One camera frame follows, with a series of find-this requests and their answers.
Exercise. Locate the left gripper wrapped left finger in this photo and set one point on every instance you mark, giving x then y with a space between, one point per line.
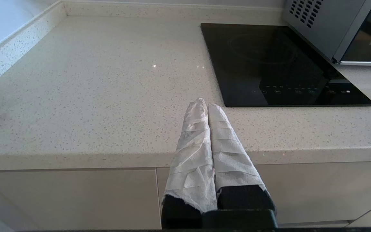
190 161

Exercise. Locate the left gripper wrapped right finger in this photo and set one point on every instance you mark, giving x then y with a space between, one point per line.
233 161

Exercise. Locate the silver microwave oven body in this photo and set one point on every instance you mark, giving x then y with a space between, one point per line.
330 25

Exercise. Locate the beige wide cabinet front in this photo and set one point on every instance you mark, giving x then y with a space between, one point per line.
69 199
317 190

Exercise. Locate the black glass induction cooktop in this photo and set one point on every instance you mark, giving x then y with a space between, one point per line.
269 64

